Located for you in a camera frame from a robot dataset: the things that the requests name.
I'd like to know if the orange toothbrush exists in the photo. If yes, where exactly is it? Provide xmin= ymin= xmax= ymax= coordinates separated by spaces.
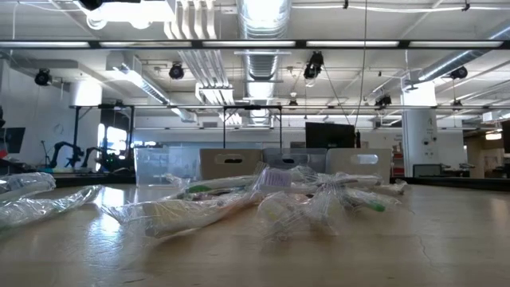
xmin=101 ymin=190 xmax=264 ymax=240
xmin=298 ymin=191 xmax=346 ymax=237
xmin=257 ymin=193 xmax=304 ymax=240

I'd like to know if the light grey plastic bin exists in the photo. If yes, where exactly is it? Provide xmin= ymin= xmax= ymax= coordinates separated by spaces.
xmin=198 ymin=148 xmax=265 ymax=181

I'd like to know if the dark grey plastic bin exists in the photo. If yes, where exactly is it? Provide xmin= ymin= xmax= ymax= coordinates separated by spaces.
xmin=262 ymin=147 xmax=328 ymax=173

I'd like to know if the black monitor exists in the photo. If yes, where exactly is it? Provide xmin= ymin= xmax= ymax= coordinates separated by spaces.
xmin=305 ymin=122 xmax=356 ymax=150

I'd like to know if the white plastic bin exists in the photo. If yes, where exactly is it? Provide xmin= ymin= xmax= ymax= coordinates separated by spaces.
xmin=325 ymin=148 xmax=393 ymax=184

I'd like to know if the clear plastic bin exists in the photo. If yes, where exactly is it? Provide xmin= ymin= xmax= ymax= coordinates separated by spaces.
xmin=134 ymin=147 xmax=201 ymax=187

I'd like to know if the black overhead light bar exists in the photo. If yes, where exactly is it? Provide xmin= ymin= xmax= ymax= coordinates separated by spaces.
xmin=0 ymin=38 xmax=510 ymax=50

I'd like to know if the white building column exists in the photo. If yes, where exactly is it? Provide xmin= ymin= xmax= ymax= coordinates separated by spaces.
xmin=401 ymin=81 xmax=438 ymax=177

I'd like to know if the background black rig frame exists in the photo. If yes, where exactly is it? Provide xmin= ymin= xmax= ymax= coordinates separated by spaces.
xmin=222 ymin=104 xmax=283 ymax=149

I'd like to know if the silver ventilation duct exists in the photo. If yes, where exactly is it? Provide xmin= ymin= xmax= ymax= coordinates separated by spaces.
xmin=237 ymin=0 xmax=292 ymax=125
xmin=416 ymin=23 xmax=510 ymax=83

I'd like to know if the thin hanging cable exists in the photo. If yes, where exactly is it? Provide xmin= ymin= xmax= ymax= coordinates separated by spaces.
xmin=353 ymin=0 xmax=368 ymax=128

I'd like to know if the black overhead camera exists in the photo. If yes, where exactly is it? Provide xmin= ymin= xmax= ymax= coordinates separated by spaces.
xmin=77 ymin=0 xmax=143 ymax=12

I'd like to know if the dark wall screen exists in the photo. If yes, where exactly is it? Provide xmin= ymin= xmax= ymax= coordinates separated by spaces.
xmin=0 ymin=126 xmax=26 ymax=155

